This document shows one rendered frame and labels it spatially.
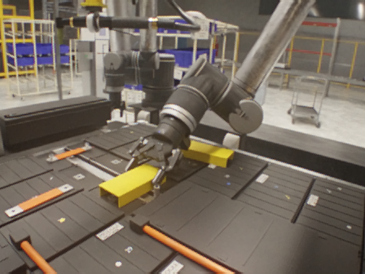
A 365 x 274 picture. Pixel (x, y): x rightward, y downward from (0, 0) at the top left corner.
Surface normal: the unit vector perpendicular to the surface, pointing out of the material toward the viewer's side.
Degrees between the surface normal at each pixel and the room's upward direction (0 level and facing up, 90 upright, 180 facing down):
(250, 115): 90
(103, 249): 0
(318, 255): 0
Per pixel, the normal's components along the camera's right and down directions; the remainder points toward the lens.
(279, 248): 0.06, -0.94
